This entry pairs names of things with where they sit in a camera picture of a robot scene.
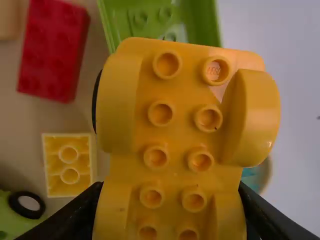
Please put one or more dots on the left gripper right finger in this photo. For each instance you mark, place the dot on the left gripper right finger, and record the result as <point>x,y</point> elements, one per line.
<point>270,222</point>

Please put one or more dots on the tan tray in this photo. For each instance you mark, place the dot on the tan tray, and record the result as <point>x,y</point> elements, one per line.
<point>27,117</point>

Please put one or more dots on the green wheeled toy base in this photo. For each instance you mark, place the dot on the green wheeled toy base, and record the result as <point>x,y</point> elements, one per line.
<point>10,215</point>

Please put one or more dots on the blue toy brick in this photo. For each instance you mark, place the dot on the blue toy brick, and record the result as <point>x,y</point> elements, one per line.
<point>252,177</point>

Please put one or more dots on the yellow toy brick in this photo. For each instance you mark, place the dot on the yellow toy brick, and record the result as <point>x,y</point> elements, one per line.
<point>68,165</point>

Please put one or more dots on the yellow toy car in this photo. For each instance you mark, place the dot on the yellow toy car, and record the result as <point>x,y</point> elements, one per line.
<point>175,130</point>

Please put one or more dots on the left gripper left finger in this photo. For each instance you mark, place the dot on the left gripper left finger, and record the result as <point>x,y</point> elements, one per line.
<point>70,217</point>

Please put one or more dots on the red toy brick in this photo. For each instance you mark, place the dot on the red toy brick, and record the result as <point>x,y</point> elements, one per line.
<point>52,55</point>

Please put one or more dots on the green toy brick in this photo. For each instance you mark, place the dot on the green toy brick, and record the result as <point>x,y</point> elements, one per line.
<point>150,17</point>

